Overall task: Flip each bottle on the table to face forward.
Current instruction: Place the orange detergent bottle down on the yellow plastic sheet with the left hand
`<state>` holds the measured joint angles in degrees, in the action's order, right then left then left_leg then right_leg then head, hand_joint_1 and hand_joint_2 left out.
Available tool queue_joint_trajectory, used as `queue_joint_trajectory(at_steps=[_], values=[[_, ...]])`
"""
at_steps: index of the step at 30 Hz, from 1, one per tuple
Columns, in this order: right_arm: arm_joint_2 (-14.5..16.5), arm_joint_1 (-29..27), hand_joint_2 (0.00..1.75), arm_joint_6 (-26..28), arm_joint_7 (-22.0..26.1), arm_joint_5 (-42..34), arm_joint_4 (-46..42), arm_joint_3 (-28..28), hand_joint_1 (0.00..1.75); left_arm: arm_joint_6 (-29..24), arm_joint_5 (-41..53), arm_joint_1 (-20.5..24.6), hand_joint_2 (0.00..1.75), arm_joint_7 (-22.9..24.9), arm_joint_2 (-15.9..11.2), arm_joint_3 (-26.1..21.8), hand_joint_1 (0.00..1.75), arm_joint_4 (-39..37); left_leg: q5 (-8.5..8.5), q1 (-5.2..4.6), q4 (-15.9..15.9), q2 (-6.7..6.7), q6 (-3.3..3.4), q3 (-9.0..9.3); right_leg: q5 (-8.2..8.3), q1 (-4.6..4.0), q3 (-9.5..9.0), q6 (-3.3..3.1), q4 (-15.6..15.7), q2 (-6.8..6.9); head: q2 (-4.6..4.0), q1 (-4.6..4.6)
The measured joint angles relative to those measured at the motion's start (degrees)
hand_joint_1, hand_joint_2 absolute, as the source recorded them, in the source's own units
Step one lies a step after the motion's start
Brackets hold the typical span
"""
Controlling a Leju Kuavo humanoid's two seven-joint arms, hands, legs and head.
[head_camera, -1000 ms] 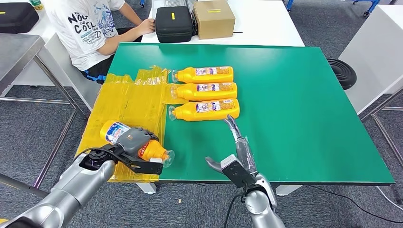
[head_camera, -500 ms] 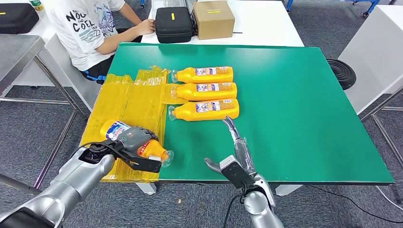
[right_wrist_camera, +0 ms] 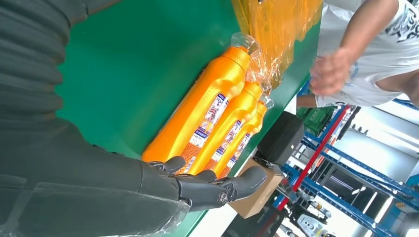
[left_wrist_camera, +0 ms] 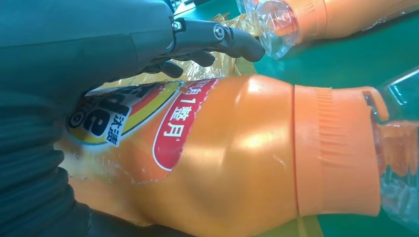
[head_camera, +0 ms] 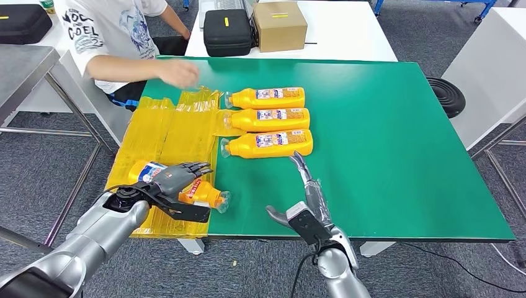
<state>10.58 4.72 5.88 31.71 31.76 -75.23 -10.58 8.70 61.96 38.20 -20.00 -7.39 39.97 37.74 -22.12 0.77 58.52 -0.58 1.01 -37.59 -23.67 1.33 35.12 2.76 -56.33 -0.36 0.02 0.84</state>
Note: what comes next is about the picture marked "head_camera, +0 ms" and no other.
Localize white floor cable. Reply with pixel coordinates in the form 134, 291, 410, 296
491, 243, 526, 276

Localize person's hand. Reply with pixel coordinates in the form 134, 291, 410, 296
158, 59, 201, 88

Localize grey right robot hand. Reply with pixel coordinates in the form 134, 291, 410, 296
265, 151, 334, 230

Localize yellow detergent bottle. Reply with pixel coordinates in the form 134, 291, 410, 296
224, 87, 306, 111
223, 108, 311, 133
220, 129, 314, 160
128, 159, 232, 215

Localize black carrying case yellow tag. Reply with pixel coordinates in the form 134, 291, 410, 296
203, 9, 254, 58

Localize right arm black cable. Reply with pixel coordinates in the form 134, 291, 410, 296
289, 242, 326, 298

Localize large black carrying case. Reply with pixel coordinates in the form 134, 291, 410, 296
0, 4, 53, 45

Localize white panel table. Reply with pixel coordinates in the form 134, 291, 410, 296
0, 0, 133, 147

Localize brown cardboard box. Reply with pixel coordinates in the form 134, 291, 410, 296
252, 1, 308, 53

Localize silver laptop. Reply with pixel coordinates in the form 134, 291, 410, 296
198, 0, 256, 30

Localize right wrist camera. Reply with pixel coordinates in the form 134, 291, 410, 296
286, 201, 332, 245

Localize white table steel legs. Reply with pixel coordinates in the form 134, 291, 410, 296
440, 7, 526, 219

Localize person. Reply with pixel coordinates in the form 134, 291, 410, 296
61, 0, 201, 112

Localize blue trolley frame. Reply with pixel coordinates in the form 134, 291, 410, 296
460, 0, 498, 24

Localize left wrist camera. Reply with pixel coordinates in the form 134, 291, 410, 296
140, 183, 212, 224

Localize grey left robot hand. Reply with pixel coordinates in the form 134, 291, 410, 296
154, 161, 215, 198

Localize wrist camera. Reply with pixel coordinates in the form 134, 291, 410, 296
140, 183, 212, 224
286, 201, 332, 245

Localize black ribbed round disc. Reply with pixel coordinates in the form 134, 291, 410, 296
426, 76, 467, 119

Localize long white table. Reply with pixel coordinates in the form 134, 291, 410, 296
184, 0, 399, 63

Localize black floor cable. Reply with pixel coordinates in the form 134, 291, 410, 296
400, 242, 526, 294

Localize yellow plastic sheet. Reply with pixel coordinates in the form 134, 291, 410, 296
104, 86, 247, 240

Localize white table foot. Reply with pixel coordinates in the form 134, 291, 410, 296
359, 242, 395, 258
177, 238, 205, 256

